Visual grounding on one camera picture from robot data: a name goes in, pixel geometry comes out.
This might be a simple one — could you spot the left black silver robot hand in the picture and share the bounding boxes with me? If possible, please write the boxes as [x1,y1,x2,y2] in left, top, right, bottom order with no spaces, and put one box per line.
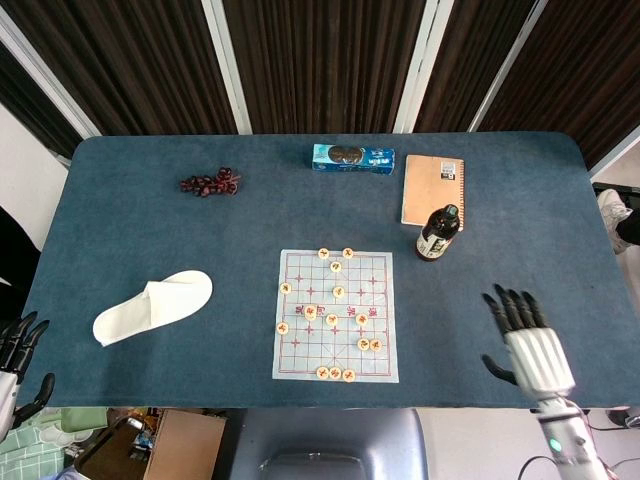
[0,310,57,444]

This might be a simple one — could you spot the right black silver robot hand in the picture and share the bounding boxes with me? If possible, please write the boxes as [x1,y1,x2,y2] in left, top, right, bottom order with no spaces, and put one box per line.
[481,283,577,410]

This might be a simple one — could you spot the chinese chess board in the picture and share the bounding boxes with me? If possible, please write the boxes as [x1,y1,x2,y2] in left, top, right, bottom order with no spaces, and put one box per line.
[271,248,400,385]

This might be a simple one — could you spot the black fabric object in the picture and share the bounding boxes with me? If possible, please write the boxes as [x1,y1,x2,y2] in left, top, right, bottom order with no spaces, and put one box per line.
[0,205,42,326]

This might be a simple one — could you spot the green checked cloth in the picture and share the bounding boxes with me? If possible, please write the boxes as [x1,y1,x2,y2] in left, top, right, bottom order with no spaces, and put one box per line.
[0,407,109,480]

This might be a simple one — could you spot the dark tea bottle black cap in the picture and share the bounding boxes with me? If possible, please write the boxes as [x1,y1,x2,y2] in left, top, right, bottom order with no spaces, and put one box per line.
[414,203,461,263]

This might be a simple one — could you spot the white disposable slipper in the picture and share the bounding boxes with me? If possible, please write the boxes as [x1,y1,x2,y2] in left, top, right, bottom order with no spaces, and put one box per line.
[92,269,214,348]

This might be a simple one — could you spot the black trouser leg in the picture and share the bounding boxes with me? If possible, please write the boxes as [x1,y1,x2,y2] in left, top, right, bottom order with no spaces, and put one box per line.
[615,207,640,257]

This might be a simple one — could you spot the white sneaker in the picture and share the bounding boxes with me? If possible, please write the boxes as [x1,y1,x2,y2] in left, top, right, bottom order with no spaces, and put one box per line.
[596,188,632,254]

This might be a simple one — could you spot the blue felt tablecloth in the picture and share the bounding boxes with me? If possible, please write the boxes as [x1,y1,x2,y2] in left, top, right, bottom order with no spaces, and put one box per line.
[14,130,632,410]

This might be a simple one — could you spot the brown cardboard box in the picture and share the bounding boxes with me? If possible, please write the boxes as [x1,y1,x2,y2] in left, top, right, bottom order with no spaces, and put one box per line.
[142,408,229,480]

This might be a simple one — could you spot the brown spiral notebook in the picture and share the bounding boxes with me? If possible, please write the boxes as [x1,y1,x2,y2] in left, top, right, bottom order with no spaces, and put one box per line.
[399,154,466,230]

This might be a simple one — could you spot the dark brown pleated curtain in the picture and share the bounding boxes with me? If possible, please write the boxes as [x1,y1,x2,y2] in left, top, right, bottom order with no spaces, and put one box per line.
[0,42,84,159]
[0,0,240,137]
[222,0,427,134]
[413,0,534,134]
[478,0,640,171]

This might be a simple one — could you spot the dark purple grape bunch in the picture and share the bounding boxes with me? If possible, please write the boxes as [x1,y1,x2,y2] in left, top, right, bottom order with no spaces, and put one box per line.
[179,167,242,198]

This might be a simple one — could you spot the blue cookie box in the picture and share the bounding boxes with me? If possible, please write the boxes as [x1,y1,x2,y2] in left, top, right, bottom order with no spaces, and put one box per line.
[311,143,397,178]

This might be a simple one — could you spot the white frame post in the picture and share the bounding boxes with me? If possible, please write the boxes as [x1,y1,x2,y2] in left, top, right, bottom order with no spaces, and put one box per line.
[202,0,252,135]
[589,124,640,175]
[394,0,454,134]
[0,19,104,169]
[469,0,549,133]

